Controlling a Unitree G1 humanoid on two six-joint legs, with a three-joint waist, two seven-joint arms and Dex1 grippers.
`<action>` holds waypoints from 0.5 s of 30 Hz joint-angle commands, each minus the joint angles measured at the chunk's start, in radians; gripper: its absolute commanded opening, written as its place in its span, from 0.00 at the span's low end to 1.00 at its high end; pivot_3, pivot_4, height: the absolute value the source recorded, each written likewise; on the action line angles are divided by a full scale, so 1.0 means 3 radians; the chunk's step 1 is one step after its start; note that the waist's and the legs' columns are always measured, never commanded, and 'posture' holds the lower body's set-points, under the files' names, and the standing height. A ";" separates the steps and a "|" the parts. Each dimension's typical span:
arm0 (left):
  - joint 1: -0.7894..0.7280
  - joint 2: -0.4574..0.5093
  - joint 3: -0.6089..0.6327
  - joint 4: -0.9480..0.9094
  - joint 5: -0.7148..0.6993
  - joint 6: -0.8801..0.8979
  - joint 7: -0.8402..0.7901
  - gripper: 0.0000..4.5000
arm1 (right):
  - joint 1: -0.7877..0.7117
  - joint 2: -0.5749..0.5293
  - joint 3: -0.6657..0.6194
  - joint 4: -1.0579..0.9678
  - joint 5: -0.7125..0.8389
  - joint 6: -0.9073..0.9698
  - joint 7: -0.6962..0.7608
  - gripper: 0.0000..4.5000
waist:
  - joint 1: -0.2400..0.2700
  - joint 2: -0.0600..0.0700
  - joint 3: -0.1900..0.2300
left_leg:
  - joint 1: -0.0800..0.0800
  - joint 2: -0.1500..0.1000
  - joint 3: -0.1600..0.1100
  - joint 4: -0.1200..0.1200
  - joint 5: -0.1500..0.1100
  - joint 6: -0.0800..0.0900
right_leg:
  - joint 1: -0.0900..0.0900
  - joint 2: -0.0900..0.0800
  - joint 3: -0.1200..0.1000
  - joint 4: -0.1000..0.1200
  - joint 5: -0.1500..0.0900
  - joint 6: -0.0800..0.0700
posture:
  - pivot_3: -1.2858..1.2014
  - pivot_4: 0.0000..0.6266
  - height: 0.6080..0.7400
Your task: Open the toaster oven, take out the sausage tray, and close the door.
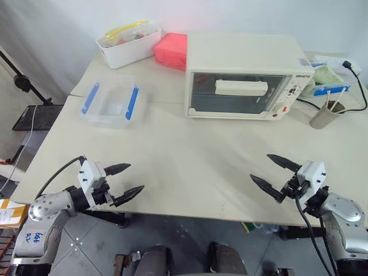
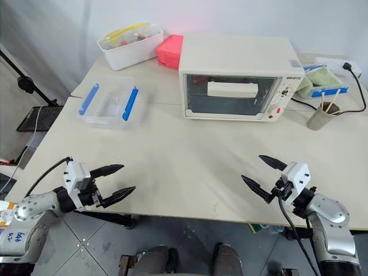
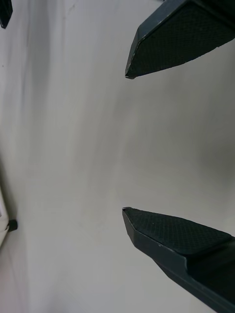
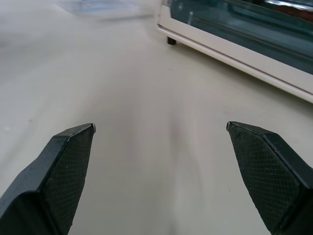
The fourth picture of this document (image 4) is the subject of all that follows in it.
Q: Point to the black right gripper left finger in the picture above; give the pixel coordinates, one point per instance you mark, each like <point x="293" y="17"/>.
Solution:
<point x="56" y="176"/>

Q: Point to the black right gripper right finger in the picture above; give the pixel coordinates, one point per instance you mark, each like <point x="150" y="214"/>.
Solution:
<point x="266" y="171"/>

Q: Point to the white toaster oven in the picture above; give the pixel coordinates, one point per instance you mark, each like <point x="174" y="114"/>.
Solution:
<point x="215" y="46"/>

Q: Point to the glass oven door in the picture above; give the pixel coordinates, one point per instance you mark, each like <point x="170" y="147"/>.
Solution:
<point x="247" y="27"/>

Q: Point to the black rubber appliance foot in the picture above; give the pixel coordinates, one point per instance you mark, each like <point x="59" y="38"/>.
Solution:
<point x="171" y="41"/>

